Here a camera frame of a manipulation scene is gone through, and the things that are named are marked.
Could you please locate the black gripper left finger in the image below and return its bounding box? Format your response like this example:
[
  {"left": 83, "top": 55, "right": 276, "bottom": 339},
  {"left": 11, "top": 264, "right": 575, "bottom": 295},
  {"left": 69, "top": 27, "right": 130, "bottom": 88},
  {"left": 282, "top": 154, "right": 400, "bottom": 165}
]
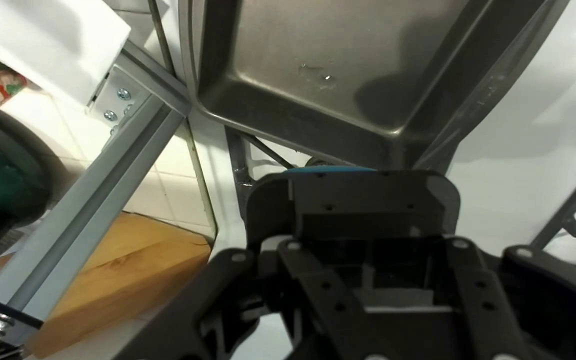
[{"left": 114, "top": 241, "right": 382, "bottom": 360}]

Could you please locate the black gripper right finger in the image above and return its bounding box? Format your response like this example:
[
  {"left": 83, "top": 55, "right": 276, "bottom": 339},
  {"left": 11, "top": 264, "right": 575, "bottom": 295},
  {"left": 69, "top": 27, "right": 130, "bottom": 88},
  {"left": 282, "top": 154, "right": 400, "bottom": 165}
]
[{"left": 445, "top": 238, "right": 576, "bottom": 360}]

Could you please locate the wooden cutting board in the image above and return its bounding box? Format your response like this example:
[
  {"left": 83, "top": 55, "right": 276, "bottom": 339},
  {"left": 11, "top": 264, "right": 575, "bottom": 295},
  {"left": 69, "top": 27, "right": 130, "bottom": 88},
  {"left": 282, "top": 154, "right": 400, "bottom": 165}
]
[{"left": 28, "top": 211, "right": 211, "bottom": 357}]

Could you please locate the white gas stove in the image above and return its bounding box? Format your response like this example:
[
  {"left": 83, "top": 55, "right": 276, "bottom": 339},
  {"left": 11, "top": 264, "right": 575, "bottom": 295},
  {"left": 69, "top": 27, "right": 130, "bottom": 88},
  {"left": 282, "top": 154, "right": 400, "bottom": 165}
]
[{"left": 157, "top": 0, "right": 576, "bottom": 254}]

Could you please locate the grey square baking pan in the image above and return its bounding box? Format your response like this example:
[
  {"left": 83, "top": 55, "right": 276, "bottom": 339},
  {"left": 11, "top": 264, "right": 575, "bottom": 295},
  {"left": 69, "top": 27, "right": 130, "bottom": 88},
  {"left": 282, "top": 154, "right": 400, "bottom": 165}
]
[{"left": 184, "top": 0, "right": 571, "bottom": 170}]

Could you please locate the green round container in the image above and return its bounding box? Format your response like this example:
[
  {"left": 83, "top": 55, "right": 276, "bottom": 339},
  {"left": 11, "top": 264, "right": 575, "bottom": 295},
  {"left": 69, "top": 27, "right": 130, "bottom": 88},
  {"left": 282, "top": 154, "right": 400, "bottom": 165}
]
[{"left": 0, "top": 109, "right": 67, "bottom": 239}]

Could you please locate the aluminium frame stand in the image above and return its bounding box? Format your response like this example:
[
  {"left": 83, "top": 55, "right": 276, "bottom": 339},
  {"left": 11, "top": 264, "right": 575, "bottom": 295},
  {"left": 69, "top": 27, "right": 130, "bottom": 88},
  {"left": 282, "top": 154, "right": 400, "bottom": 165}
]
[{"left": 0, "top": 42, "right": 190, "bottom": 326}]

